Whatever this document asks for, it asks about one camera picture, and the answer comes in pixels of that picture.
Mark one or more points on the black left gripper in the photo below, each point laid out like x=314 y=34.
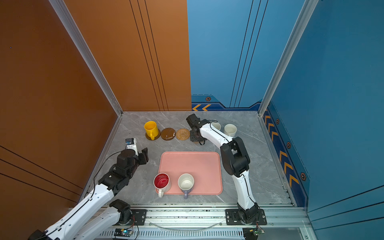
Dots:
x=144 y=156

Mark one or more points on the light blue mug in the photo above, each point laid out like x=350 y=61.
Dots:
x=216 y=125

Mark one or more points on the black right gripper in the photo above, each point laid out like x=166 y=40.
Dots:
x=192 y=138

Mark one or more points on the aluminium corner post left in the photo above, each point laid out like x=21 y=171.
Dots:
x=75 y=34

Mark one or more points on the pink rectangular tray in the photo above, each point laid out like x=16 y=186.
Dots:
x=205 y=167

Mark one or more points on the woven rattan round coaster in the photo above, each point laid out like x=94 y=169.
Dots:
x=183 y=134

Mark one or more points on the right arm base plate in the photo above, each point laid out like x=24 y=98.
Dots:
x=238 y=217

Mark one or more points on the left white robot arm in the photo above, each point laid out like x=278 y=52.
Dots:
x=78 y=224

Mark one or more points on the glossy round wooden coaster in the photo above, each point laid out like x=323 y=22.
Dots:
x=168 y=134

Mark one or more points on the red inside white mug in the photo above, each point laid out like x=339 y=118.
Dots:
x=162 y=184

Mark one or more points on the purple handled white mug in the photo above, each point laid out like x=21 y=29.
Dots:
x=186 y=183

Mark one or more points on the circuit board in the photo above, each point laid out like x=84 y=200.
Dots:
x=125 y=233
x=252 y=233

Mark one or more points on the left circuit board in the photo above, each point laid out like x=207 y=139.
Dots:
x=125 y=233

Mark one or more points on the aluminium front rail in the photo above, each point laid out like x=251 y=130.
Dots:
x=209 y=222

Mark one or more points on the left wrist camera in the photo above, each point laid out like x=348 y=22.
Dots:
x=131 y=144

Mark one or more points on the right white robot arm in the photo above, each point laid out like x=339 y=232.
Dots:
x=235 y=160

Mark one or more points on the matte round wooden coaster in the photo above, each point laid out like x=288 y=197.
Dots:
x=156 y=137

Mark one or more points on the yellow mug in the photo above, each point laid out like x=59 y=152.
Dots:
x=151 y=129

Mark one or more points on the right circuit board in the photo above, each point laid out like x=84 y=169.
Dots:
x=252 y=233

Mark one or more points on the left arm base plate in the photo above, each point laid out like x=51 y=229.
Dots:
x=138 y=216

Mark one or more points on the aluminium corner post right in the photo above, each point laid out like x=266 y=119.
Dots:
x=295 y=36

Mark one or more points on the aluminium corner post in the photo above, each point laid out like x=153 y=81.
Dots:
x=295 y=36
x=75 y=34

